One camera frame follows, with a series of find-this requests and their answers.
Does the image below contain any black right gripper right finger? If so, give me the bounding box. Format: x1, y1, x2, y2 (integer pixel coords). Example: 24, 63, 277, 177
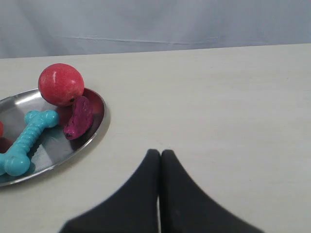
160, 150, 261, 233

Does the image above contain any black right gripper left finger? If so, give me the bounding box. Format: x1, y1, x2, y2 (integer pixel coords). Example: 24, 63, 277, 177
61, 149, 160, 233

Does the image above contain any turquoise toy bone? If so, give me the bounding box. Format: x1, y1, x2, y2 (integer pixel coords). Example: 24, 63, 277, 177
0, 110, 59, 177

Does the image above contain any round steel plate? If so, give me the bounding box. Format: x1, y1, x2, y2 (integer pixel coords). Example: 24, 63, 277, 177
0, 88, 110, 187

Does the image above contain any dark red sweet potato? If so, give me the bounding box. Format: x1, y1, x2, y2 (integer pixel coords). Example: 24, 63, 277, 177
63, 96, 93, 140

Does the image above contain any red toy apple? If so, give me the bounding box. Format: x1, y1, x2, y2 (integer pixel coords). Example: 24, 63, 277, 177
38, 63, 85, 107

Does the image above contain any orange toy pumpkin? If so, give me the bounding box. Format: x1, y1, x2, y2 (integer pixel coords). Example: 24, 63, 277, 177
0, 121, 4, 138

